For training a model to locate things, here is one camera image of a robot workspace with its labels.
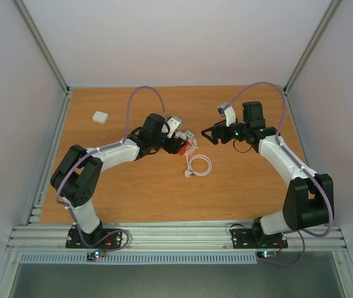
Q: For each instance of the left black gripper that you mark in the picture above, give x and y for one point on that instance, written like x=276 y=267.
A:
x=175 y=145

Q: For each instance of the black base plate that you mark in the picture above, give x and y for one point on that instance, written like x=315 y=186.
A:
x=102 y=238
x=245 y=239

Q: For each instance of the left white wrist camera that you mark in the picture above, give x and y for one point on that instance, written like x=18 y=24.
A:
x=172 y=125

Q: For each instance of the orange cube socket adapter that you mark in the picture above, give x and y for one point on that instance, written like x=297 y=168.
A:
x=187 y=148

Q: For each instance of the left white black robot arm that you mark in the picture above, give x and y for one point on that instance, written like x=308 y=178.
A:
x=76 y=177

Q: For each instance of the right small circuit board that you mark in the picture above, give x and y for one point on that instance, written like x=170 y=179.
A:
x=266 y=254

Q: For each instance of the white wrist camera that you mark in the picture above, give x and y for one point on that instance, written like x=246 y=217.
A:
x=226 y=110
x=172 y=125

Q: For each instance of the aluminium rail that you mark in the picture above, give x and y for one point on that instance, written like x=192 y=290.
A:
x=41 y=185
x=155 y=236

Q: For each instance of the small white cube charger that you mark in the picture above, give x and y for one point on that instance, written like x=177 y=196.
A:
x=181 y=135

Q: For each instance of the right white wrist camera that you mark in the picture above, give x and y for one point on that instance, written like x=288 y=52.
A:
x=226 y=110

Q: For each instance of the small circuit board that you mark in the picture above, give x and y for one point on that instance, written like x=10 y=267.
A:
x=96 y=255
x=266 y=254

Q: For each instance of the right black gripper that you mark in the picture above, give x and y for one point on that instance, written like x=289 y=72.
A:
x=216 y=133

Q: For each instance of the white usb charger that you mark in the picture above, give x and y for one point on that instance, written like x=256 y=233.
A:
x=100 y=117

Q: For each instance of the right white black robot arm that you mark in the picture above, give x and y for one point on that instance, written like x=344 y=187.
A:
x=309 y=198

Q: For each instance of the left side aluminium rail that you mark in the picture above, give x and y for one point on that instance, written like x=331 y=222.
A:
x=41 y=185

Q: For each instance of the aluminium front rail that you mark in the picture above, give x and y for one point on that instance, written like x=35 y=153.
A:
x=155 y=236

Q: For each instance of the aluminium frame post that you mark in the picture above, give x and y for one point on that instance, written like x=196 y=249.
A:
x=23 y=10
x=316 y=36

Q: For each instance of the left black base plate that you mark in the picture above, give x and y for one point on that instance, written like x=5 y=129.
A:
x=102 y=238

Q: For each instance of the green plug adapter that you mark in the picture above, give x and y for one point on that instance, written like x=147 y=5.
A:
x=190 y=134

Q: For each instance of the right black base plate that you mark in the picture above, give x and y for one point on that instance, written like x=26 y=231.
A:
x=245 y=239

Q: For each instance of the round white socket base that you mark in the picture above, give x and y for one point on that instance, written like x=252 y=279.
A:
x=194 y=142

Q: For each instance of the left aluminium frame post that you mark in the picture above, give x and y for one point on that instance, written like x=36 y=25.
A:
x=23 y=10

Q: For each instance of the left small circuit board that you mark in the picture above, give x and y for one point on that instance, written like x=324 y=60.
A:
x=96 y=255

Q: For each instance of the grey slotted cable duct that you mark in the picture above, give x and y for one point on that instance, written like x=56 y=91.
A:
x=139 y=258

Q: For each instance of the right aluminium frame post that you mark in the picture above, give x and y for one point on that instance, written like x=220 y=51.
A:
x=316 y=36

